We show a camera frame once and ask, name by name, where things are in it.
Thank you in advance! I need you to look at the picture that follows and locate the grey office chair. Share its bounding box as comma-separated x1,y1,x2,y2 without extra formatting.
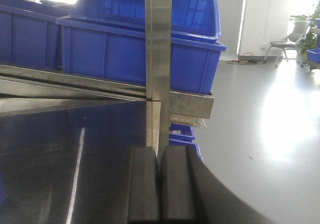
263,20,310,68

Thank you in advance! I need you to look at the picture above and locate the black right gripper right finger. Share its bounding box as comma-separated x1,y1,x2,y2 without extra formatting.
160,145,208,224

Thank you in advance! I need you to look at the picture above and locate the blue bin below shelf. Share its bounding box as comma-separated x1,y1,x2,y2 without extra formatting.
169,123,203,161

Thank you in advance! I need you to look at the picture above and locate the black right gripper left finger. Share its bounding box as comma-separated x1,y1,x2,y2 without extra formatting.
128,147,160,224

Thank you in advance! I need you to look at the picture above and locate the blue bin lower left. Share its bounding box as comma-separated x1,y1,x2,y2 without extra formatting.
0,0,69,70

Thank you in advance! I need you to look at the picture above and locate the blue bin lower right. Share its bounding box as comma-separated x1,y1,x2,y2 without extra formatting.
56,17,227,94

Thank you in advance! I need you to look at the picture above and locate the green potted plant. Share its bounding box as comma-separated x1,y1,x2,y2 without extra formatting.
290,0,320,54

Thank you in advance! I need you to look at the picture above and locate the small blue bin on cart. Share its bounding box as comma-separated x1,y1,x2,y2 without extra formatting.
307,48,320,63

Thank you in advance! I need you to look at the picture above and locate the blue bin tilted stacked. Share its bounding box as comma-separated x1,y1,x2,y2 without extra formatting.
69,0,221,44

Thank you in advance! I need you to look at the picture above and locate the orange cable on floor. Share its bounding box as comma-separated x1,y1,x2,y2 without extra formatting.
226,51,267,65

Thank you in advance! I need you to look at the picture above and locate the stainless steel shelf rack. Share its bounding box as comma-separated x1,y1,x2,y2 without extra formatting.
0,0,216,157

